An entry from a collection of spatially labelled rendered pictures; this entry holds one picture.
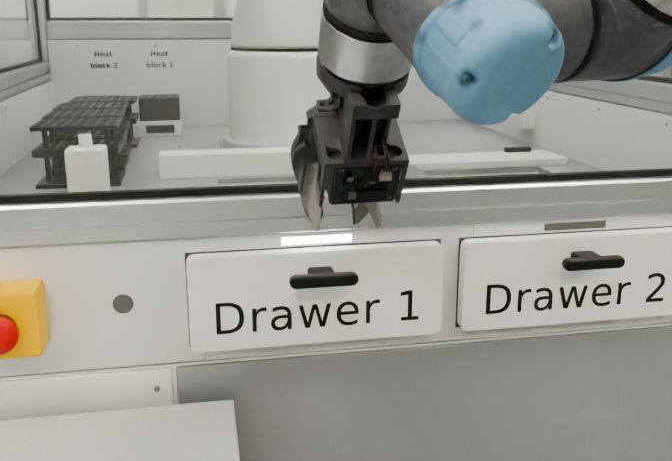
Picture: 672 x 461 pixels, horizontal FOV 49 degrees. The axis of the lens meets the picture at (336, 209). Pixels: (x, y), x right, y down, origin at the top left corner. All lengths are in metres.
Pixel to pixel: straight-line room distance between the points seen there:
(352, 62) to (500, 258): 0.41
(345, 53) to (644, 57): 0.20
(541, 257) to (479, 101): 0.50
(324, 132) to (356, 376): 0.38
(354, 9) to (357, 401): 0.54
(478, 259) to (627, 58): 0.41
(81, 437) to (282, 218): 0.31
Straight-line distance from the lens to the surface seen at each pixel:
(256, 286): 0.83
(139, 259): 0.83
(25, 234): 0.84
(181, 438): 0.81
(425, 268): 0.86
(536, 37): 0.42
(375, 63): 0.55
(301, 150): 0.66
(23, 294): 0.81
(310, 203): 0.70
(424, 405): 0.95
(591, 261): 0.90
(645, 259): 0.98
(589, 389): 1.03
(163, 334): 0.86
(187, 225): 0.82
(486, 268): 0.88
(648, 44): 0.53
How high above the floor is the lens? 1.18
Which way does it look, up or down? 14 degrees down
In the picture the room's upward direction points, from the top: straight up
